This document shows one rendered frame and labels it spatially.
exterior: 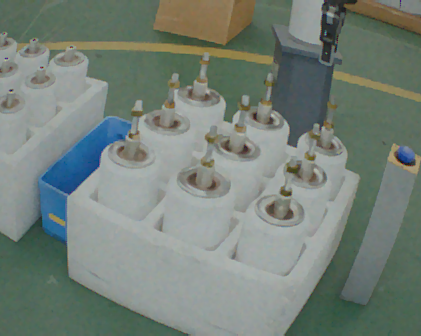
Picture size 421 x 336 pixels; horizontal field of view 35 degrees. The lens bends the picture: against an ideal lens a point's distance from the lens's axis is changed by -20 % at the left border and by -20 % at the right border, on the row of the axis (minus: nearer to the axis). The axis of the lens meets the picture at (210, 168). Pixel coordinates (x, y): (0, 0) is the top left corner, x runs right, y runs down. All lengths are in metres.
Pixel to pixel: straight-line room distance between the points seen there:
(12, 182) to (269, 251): 0.47
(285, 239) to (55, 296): 0.42
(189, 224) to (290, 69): 0.57
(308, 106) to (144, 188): 0.58
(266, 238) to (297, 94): 0.59
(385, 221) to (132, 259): 0.43
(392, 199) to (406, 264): 0.32
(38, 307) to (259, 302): 0.39
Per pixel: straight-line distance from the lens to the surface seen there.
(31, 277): 1.31
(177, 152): 1.27
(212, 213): 1.13
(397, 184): 1.24
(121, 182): 1.17
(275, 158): 1.35
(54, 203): 1.35
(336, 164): 1.31
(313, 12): 1.59
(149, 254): 1.17
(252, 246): 1.12
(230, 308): 1.17
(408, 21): 3.25
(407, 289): 1.47
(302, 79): 1.63
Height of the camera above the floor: 0.87
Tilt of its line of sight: 31 degrees down
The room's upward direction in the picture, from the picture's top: 11 degrees clockwise
